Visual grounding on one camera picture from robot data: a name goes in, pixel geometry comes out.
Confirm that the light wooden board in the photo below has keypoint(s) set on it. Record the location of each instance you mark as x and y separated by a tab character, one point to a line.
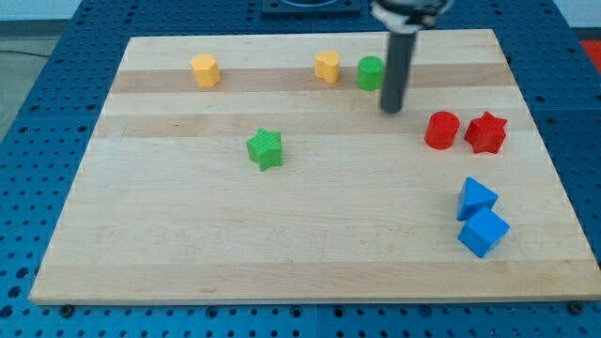
167	208

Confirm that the red star block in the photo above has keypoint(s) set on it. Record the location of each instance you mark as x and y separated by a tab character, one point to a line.
486	133

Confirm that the yellow heart block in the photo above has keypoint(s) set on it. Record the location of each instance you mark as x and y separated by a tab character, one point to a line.
327	66

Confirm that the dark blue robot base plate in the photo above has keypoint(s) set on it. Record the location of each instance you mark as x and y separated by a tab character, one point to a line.
309	7

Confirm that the blue cube block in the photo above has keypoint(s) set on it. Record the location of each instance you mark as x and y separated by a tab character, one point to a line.
482	231

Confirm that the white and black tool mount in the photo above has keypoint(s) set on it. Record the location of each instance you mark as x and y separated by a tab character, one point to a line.
409	16

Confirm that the green cylinder block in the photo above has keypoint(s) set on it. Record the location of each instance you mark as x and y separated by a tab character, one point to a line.
370	73

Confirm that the blue triangle block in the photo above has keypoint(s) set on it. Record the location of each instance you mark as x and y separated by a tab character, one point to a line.
474	196

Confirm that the yellow hexagon block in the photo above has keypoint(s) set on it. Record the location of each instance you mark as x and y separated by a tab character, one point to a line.
205	69

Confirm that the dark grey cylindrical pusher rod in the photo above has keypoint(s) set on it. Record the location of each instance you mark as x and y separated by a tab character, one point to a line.
395	75

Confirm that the red cylinder block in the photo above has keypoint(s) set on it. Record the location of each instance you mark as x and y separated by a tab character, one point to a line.
441	130

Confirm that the green star block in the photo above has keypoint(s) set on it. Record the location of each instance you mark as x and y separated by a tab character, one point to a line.
265	149

